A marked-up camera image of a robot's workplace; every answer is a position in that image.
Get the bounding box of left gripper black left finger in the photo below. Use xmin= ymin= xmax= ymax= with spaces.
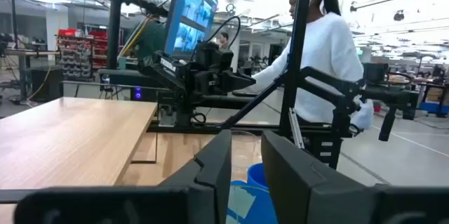
xmin=159 ymin=129 xmax=233 ymax=224

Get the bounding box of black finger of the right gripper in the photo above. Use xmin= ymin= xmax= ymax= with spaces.
xmin=224 ymin=70 xmax=257 ymax=93

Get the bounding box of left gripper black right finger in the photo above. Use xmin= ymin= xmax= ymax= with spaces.
xmin=260 ymin=130 xmax=379 ymax=224

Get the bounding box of blue plastic mug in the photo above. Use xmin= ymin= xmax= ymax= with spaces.
xmin=226 ymin=162 xmax=279 ymax=224

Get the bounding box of light wooden shelf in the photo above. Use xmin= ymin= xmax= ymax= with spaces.
xmin=0 ymin=96 xmax=158 ymax=188

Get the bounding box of person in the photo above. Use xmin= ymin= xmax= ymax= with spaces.
xmin=241 ymin=0 xmax=375 ymax=131
xmin=216 ymin=32 xmax=231 ymax=51

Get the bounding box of silver metal strip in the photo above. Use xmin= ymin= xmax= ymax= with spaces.
xmin=288 ymin=107 xmax=306 ymax=150

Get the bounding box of black computer tower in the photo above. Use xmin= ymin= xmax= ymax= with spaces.
xmin=130 ymin=84 xmax=158 ymax=103

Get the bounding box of red parts bin rack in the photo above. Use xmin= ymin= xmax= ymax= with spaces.
xmin=55 ymin=28 xmax=109 ymax=81

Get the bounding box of blue storage bin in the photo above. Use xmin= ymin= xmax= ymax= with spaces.
xmin=419 ymin=101 xmax=449 ymax=116

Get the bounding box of black cabinet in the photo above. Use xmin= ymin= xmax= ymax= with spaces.
xmin=29 ymin=65 xmax=65 ymax=103

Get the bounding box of grey workbench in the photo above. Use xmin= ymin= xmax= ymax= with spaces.
xmin=0 ymin=47 xmax=61 ymax=106

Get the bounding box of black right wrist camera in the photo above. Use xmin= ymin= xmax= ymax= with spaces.
xmin=195 ymin=41 xmax=234 ymax=72

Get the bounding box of black aluminium frame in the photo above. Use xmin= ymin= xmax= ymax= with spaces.
xmin=147 ymin=0 xmax=355 ymax=171

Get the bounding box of black monitor mount pole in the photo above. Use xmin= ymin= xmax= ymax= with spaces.
xmin=105 ymin=0 xmax=169 ymax=71

